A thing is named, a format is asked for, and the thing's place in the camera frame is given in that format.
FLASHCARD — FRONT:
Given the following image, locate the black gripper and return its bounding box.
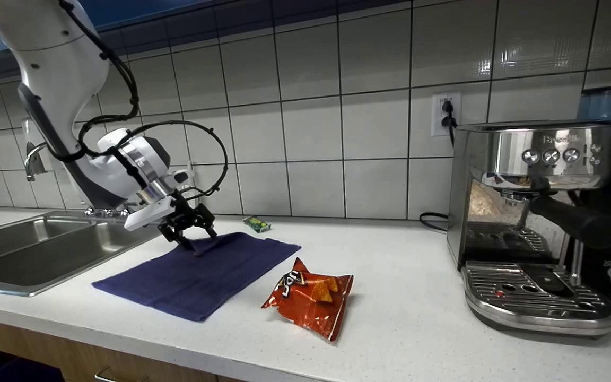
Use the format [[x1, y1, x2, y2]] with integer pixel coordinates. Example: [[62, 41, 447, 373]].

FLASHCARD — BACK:
[[157, 199, 217, 250]]

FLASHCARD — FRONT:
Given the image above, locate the dark blue cloth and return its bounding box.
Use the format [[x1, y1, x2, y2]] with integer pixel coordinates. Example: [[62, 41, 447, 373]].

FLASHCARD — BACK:
[[96, 232, 300, 323]]

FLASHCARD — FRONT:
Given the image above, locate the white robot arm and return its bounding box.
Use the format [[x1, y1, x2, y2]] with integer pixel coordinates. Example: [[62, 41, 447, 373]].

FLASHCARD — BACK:
[[0, 0, 217, 246]]

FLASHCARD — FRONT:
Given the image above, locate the green snack wrapper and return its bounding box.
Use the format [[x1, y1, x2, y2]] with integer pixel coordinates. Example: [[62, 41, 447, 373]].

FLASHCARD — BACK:
[[244, 217, 271, 233]]

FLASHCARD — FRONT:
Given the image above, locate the red chip bag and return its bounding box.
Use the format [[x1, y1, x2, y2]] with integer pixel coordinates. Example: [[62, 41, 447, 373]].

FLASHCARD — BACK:
[[261, 260, 355, 342]]

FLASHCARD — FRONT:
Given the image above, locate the stainless steel sink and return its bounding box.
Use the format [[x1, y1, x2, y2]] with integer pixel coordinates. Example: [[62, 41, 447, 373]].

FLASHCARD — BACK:
[[0, 212, 160, 297]]

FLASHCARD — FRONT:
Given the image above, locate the chrome sink faucet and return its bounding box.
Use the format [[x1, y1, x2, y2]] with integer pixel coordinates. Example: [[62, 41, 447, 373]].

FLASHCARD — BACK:
[[23, 143, 47, 180]]

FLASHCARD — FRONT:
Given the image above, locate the silver espresso machine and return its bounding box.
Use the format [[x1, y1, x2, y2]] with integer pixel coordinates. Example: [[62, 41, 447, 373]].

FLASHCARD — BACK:
[[447, 122, 611, 338]]

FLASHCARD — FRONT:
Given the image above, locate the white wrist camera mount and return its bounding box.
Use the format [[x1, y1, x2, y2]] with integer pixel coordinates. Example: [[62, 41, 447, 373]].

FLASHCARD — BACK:
[[123, 198, 174, 232]]

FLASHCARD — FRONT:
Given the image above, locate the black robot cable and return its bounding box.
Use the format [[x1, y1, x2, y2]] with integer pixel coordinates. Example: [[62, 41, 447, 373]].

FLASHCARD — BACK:
[[58, 0, 232, 204]]

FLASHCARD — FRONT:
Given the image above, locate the white wall outlet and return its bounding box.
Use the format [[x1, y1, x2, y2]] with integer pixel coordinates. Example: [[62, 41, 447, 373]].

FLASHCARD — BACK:
[[431, 93, 460, 137]]

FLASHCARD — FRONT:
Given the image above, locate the black power cable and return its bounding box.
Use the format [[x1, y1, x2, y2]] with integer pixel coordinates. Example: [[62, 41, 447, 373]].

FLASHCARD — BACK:
[[419, 101, 460, 232]]

